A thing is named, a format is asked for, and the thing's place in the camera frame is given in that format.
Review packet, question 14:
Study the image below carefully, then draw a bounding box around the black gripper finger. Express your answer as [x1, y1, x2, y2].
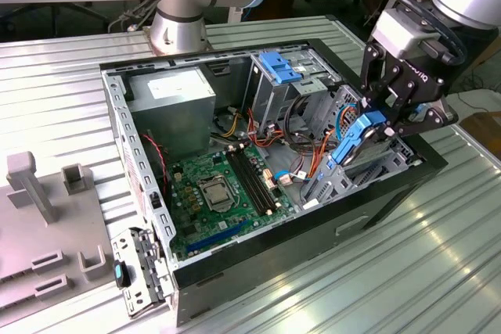
[384, 98, 460, 138]
[359, 42, 416, 118]

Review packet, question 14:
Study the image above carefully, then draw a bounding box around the hard disk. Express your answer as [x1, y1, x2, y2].
[331, 110, 388, 167]

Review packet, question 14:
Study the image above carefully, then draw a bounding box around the blue data wire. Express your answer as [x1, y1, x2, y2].
[334, 103, 360, 145]

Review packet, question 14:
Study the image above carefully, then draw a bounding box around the orange power wire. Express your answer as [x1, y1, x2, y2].
[308, 106, 360, 179]

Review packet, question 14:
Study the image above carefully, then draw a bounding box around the metal disk bay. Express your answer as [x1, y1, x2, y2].
[301, 136, 426, 210]

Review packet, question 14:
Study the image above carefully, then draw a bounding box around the cardboard box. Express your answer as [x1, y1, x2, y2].
[458, 111, 501, 143]

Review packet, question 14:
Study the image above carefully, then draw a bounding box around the blue drive cage latch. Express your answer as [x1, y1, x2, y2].
[258, 51, 308, 85]

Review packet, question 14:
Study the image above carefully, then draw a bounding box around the metal drive cage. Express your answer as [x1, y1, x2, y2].
[248, 48, 345, 134]

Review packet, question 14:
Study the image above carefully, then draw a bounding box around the black RAM slot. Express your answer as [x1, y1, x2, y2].
[236, 145, 282, 212]
[225, 149, 271, 216]

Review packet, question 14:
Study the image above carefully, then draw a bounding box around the black open PC case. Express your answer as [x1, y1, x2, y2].
[98, 38, 449, 328]

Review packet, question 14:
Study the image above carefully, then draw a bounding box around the silver CPU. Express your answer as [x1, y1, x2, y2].
[204, 184, 232, 207]

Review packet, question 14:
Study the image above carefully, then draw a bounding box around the grey power supply unit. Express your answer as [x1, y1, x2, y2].
[125, 66, 218, 163]

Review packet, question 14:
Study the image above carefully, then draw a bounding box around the CPU socket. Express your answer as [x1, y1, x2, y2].
[195, 174, 242, 216]

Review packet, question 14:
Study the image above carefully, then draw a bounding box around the blue expansion slot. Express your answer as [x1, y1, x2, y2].
[185, 219, 250, 255]

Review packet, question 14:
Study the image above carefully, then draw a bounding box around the green motherboard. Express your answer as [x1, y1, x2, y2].
[166, 142, 301, 259]

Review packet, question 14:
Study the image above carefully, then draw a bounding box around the grey parts rack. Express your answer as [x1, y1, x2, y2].
[0, 152, 114, 327]

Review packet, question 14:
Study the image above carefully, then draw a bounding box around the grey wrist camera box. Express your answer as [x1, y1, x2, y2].
[370, 9, 442, 62]

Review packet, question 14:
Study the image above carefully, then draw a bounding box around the thick black cable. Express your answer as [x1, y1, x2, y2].
[282, 93, 314, 149]

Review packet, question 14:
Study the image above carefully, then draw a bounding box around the red yellow wire bundle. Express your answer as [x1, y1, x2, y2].
[211, 109, 287, 151]

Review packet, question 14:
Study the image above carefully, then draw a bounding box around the pale blue wire beige plug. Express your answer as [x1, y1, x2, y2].
[272, 169, 294, 187]

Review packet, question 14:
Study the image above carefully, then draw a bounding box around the red black fan wire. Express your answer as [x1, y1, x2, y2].
[141, 133, 170, 196]

